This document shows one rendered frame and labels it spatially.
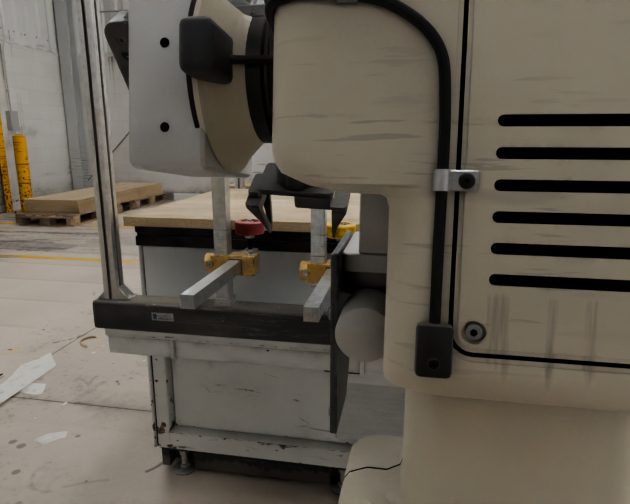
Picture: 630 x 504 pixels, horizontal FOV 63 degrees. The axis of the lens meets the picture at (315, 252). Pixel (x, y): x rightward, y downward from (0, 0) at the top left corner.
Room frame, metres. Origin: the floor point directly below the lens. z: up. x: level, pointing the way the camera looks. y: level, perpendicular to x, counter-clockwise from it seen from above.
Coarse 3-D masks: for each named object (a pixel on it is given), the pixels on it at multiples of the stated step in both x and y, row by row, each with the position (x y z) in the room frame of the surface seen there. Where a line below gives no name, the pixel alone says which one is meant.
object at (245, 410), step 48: (144, 240) 1.54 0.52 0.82; (192, 240) 1.51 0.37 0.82; (240, 240) 1.48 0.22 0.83; (288, 240) 1.46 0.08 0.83; (144, 288) 1.54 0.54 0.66; (240, 288) 1.48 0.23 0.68; (288, 288) 1.46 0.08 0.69; (192, 384) 1.55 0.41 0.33; (240, 384) 1.52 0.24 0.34; (288, 384) 1.49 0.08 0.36; (384, 384) 1.44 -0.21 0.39; (192, 432) 1.53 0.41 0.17; (240, 432) 1.53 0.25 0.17; (288, 432) 1.49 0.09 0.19; (384, 432) 1.43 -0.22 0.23
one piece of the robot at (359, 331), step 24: (360, 216) 0.41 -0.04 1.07; (384, 216) 0.41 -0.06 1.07; (360, 240) 0.41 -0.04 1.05; (384, 240) 0.41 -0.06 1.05; (336, 264) 0.39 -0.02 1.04; (360, 264) 0.41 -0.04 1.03; (384, 264) 0.41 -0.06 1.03; (336, 288) 0.39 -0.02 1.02; (360, 288) 0.42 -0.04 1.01; (384, 288) 0.42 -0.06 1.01; (336, 312) 0.39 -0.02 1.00; (360, 312) 0.36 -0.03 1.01; (384, 312) 0.37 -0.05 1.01; (336, 336) 0.36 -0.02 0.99; (360, 336) 0.36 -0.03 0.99; (336, 360) 0.39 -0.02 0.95; (360, 360) 0.36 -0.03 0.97; (336, 384) 0.40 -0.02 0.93; (336, 408) 0.40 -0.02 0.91; (336, 432) 0.40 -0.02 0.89
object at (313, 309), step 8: (328, 272) 1.17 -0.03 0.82; (320, 280) 1.10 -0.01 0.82; (328, 280) 1.10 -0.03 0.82; (320, 288) 1.04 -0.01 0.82; (328, 288) 1.04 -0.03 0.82; (312, 296) 0.99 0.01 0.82; (320, 296) 0.99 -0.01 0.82; (328, 296) 1.04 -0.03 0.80; (312, 304) 0.94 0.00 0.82; (320, 304) 0.94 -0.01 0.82; (304, 312) 0.92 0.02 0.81; (312, 312) 0.92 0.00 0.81; (320, 312) 0.94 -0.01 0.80; (304, 320) 0.92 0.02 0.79; (312, 320) 0.92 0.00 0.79
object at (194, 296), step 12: (228, 264) 1.21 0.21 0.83; (240, 264) 1.25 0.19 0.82; (216, 276) 1.10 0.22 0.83; (228, 276) 1.16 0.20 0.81; (192, 288) 1.01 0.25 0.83; (204, 288) 1.02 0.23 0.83; (216, 288) 1.08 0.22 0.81; (180, 300) 0.97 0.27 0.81; (192, 300) 0.97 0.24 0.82; (204, 300) 1.01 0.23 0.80
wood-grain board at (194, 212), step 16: (208, 192) 2.12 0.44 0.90; (240, 192) 2.12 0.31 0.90; (160, 208) 1.65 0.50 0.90; (176, 208) 1.65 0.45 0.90; (192, 208) 1.65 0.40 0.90; (208, 208) 1.65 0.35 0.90; (240, 208) 1.65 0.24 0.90; (272, 208) 1.65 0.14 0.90; (288, 208) 1.65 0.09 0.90; (304, 208) 1.65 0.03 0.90; (352, 208) 1.65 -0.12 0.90; (128, 224) 1.48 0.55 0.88; (144, 224) 1.48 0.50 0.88; (160, 224) 1.47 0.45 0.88; (176, 224) 1.46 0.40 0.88; (192, 224) 1.45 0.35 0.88; (208, 224) 1.44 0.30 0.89; (288, 224) 1.40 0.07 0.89; (304, 224) 1.39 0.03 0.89
